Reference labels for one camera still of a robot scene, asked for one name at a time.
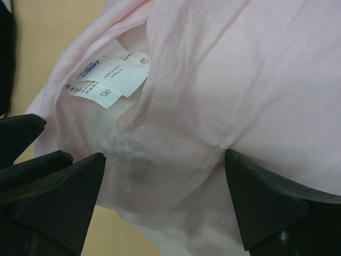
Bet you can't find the white pillow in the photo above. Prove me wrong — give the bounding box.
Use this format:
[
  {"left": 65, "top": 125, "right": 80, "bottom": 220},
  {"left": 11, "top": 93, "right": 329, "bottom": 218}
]
[{"left": 55, "top": 90, "right": 141, "bottom": 160}]

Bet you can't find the white care label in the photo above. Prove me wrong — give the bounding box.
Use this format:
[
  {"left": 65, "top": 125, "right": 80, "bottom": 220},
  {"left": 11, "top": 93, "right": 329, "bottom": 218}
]
[{"left": 64, "top": 39, "right": 151, "bottom": 109}]

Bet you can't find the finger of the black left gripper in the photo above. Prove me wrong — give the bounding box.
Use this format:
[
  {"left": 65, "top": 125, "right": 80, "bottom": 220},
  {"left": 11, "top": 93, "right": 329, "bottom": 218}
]
[
  {"left": 1, "top": 114, "right": 46, "bottom": 165},
  {"left": 1, "top": 150, "right": 73, "bottom": 187}
]

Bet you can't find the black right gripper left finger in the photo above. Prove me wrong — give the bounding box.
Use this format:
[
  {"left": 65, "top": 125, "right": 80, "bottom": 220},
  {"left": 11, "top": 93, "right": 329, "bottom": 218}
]
[{"left": 1, "top": 153, "right": 105, "bottom": 255}]

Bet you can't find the zebra striped pillow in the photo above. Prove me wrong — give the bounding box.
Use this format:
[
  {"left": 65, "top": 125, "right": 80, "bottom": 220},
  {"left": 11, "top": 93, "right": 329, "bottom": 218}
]
[{"left": 1, "top": 1, "right": 17, "bottom": 118}]

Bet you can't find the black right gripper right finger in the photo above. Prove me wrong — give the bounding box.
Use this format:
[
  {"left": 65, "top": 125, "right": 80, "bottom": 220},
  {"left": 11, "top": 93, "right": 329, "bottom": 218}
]
[{"left": 225, "top": 150, "right": 340, "bottom": 255}]

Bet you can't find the pink printed pillowcase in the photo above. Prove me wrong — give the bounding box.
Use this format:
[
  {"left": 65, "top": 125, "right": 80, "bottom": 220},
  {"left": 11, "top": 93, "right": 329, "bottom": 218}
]
[{"left": 28, "top": 1, "right": 340, "bottom": 255}]

